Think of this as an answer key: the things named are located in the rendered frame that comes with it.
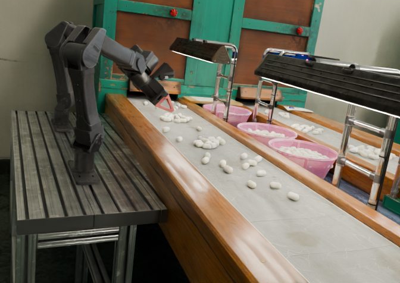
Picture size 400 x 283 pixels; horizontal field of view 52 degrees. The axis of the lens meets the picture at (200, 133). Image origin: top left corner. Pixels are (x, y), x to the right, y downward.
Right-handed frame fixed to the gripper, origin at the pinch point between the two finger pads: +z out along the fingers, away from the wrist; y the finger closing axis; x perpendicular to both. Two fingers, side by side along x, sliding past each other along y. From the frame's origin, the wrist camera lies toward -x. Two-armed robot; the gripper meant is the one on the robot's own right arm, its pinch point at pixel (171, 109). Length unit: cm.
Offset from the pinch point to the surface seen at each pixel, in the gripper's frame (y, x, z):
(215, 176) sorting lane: -39.4, 6.9, 9.9
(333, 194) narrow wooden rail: -60, -12, 29
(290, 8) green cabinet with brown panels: 86, -101, 42
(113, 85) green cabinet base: 85, 9, -3
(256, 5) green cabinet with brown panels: 86, -85, 24
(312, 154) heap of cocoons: -16, -26, 49
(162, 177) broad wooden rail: -37.0, 17.6, -1.4
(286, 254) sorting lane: -83, 8, 8
